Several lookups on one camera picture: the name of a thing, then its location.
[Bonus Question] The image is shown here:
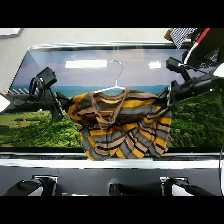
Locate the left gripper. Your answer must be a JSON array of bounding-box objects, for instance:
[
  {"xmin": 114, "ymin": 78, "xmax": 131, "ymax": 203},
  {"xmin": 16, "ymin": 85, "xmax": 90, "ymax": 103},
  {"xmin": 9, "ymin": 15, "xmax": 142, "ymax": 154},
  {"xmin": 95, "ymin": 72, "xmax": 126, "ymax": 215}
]
[{"xmin": 46, "ymin": 89, "xmax": 73, "ymax": 124}]

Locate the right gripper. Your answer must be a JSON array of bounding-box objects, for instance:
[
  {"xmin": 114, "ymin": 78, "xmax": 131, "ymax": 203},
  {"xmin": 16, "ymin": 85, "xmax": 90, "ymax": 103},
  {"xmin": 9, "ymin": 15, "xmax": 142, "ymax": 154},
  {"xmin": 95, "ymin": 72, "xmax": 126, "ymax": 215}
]
[{"xmin": 159, "ymin": 81, "xmax": 188, "ymax": 114}]

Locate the white clothes hanger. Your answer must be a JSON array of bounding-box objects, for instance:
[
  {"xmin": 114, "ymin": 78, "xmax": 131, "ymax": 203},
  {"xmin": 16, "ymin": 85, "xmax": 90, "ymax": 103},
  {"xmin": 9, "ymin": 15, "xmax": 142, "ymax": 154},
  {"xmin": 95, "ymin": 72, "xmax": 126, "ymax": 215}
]
[{"xmin": 93, "ymin": 59, "xmax": 127, "ymax": 96}]

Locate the orange grey striped sweater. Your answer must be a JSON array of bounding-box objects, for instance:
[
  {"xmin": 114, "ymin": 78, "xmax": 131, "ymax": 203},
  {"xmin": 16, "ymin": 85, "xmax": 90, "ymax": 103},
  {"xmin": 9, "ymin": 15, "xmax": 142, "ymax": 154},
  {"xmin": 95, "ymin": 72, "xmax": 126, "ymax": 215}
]
[{"xmin": 65, "ymin": 86, "xmax": 174, "ymax": 162}]

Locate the blue white checked garment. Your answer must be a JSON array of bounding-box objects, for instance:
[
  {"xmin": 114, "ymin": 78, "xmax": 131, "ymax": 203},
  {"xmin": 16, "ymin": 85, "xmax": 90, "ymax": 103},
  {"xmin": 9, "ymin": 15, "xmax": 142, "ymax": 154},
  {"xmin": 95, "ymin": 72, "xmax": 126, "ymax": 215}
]
[{"xmin": 170, "ymin": 27, "xmax": 198, "ymax": 50}]

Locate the black garment with red stripe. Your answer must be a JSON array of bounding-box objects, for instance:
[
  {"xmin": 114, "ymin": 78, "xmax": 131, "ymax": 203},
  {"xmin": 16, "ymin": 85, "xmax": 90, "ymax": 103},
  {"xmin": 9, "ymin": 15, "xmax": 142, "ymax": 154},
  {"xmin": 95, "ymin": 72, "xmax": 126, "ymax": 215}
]
[{"xmin": 182, "ymin": 27, "xmax": 224, "ymax": 69}]

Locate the silver frame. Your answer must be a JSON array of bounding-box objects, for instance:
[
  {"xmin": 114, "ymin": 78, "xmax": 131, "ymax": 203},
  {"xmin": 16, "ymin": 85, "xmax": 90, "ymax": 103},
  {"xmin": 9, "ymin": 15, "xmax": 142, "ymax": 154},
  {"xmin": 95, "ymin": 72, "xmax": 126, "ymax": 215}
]
[{"xmin": 0, "ymin": 151, "xmax": 224, "ymax": 197}]

